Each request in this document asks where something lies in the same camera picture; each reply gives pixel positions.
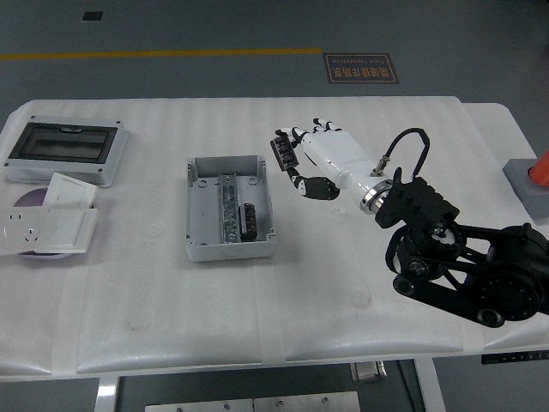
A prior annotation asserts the white blank switch plate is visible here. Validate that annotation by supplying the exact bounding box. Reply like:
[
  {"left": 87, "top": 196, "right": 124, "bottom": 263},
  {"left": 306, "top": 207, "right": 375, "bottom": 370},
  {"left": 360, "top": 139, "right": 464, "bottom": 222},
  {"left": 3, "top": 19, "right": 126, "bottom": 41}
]
[{"left": 41, "top": 172, "right": 100, "bottom": 210}]

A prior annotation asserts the white foam mat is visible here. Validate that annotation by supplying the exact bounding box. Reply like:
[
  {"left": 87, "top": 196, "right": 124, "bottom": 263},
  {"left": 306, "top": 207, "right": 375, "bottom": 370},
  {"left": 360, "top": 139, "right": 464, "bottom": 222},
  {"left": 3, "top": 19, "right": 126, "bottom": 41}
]
[{"left": 0, "top": 95, "right": 490, "bottom": 381}]

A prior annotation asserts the purple round disc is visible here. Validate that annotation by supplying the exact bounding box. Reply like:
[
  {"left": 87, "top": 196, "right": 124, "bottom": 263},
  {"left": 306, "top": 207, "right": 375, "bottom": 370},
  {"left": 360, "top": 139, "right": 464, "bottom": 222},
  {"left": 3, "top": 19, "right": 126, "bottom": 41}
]
[{"left": 11, "top": 187, "right": 75, "bottom": 261}]

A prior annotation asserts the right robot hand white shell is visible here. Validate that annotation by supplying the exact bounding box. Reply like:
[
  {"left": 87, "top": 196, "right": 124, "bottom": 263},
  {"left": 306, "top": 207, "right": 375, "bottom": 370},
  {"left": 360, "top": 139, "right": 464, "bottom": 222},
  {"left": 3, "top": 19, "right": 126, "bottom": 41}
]
[{"left": 274, "top": 116, "right": 389, "bottom": 203}]

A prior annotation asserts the metal mounting rail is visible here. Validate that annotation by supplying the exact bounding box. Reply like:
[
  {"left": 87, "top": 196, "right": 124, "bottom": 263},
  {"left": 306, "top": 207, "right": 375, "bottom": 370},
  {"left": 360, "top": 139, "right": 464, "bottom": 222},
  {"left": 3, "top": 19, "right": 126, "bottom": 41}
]
[{"left": 217, "top": 173, "right": 242, "bottom": 245}]

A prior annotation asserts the orange cone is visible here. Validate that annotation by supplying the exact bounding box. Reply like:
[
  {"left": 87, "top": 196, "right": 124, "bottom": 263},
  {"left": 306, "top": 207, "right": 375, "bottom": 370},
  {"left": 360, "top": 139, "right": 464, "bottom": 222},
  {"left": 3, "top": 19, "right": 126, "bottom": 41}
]
[{"left": 528, "top": 148, "right": 549, "bottom": 187}]

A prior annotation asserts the white wall switch panel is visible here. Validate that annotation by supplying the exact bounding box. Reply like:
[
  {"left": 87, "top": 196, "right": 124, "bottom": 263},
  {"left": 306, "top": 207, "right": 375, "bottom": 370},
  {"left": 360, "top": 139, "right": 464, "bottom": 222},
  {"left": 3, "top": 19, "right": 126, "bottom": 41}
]
[{"left": 33, "top": 208, "right": 100, "bottom": 255}]

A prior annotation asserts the metal floor plate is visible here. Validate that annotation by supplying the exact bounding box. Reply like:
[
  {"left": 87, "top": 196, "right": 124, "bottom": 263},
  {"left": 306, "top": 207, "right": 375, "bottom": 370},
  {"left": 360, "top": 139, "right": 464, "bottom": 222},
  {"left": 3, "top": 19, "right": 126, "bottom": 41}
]
[
  {"left": 144, "top": 397, "right": 254, "bottom": 412},
  {"left": 252, "top": 391, "right": 361, "bottom": 412}
]

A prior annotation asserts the grey distribution box dark window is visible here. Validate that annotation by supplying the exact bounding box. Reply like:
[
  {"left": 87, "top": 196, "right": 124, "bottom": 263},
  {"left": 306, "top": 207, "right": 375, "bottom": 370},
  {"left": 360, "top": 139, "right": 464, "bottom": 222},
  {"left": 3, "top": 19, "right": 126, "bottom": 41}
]
[{"left": 3, "top": 114, "right": 130, "bottom": 189}]

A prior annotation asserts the black table control panel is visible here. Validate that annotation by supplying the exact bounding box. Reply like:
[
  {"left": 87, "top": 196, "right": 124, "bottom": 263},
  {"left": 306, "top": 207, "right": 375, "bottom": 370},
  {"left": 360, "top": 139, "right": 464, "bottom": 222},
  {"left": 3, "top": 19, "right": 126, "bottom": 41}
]
[{"left": 480, "top": 349, "right": 549, "bottom": 366}]

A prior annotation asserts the floor sign with orange text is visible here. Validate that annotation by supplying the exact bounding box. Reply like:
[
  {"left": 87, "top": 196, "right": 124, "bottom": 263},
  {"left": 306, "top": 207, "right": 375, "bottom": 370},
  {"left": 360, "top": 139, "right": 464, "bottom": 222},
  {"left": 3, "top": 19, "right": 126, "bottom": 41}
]
[{"left": 322, "top": 52, "right": 401, "bottom": 86}]

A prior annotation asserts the white wall socket panel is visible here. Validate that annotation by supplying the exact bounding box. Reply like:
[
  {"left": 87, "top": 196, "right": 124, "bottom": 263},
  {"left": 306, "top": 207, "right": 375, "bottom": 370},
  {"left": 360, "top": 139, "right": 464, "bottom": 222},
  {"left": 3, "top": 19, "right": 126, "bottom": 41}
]
[{"left": 0, "top": 208, "right": 49, "bottom": 258}]

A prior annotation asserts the open grey plastic box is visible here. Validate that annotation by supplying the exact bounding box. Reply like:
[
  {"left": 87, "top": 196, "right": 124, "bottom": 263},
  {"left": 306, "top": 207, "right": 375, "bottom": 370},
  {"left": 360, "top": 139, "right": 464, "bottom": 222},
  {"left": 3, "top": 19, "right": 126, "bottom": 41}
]
[{"left": 184, "top": 154, "right": 278, "bottom": 263}]

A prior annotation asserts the metal bracket under table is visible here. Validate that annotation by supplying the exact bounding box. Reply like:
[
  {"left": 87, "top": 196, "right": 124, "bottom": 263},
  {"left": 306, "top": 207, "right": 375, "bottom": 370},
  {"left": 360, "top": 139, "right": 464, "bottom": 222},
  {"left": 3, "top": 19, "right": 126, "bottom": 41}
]
[{"left": 349, "top": 361, "right": 389, "bottom": 385}]

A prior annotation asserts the white table leg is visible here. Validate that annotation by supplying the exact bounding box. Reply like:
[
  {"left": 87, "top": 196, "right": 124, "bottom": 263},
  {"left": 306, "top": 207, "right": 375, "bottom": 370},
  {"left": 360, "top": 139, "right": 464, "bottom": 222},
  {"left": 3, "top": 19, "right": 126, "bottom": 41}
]
[
  {"left": 413, "top": 358, "right": 447, "bottom": 412},
  {"left": 93, "top": 376, "right": 124, "bottom": 412}
]

